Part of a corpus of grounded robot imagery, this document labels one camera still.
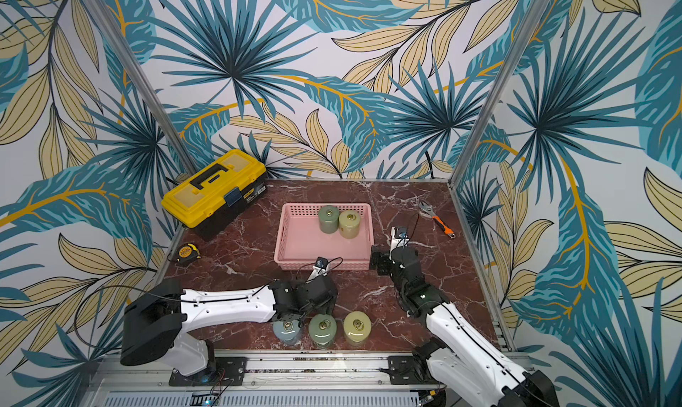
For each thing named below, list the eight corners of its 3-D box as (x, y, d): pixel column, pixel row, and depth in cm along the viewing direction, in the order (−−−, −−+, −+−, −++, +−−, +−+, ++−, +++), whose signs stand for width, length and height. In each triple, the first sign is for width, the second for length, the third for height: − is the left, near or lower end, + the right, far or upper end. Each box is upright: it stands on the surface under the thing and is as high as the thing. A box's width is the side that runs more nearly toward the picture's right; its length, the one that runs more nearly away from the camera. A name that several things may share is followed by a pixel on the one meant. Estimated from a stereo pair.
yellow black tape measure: (181, 266, 95) (176, 261, 92) (179, 251, 99) (174, 246, 96) (201, 258, 97) (197, 253, 94) (198, 244, 101) (194, 239, 98)
